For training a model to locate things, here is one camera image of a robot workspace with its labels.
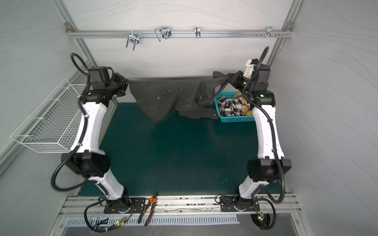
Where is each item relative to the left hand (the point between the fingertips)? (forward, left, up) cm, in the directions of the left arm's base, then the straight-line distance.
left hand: (132, 75), depth 76 cm
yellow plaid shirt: (+11, -71, -33) cm, 79 cm away
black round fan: (-57, -68, -44) cm, 99 cm away
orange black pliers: (-50, -13, -41) cm, 66 cm away
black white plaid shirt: (+8, -59, -32) cm, 68 cm away
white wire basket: (-28, +31, -9) cm, 43 cm away
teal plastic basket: (0, -60, -35) cm, 70 cm away
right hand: (-2, -51, +5) cm, 52 cm away
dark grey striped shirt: (+4, -10, -20) cm, 23 cm away
